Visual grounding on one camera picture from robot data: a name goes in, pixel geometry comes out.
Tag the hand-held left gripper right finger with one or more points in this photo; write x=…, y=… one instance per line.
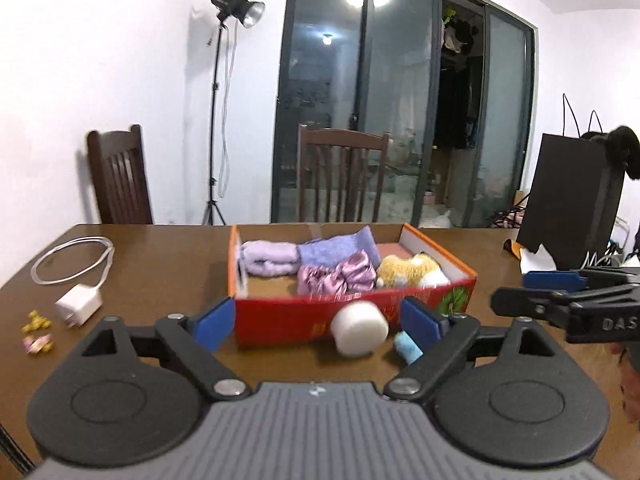
x=417, y=322

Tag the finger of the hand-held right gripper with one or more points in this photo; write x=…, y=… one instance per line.
x=550, y=279
x=525, y=300

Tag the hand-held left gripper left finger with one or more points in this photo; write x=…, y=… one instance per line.
x=217, y=322

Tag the light blue soft roll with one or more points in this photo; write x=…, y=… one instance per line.
x=406, y=350

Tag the yellow white plush toy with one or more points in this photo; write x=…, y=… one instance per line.
x=410, y=272

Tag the light purple towel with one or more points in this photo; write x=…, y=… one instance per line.
x=267, y=257

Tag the orange red cardboard box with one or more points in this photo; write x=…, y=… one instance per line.
x=300, y=317

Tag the purple satin scrunchie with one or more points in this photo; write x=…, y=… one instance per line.
x=330, y=277

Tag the lavender towel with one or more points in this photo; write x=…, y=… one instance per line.
x=335, y=247

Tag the black paper bag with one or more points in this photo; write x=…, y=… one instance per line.
x=565, y=200

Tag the white charger plug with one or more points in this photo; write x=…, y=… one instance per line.
x=77, y=305

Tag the black furry object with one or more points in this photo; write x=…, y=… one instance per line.
x=625, y=147

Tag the dark wooden slatted chair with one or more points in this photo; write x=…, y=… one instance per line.
x=345, y=140
x=122, y=180

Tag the dark framed sliding glass door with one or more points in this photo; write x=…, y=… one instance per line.
x=400, y=85

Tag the hanging clothes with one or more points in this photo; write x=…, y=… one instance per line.
x=457, y=35

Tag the black studio light on stand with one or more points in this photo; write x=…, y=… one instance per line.
x=237, y=5

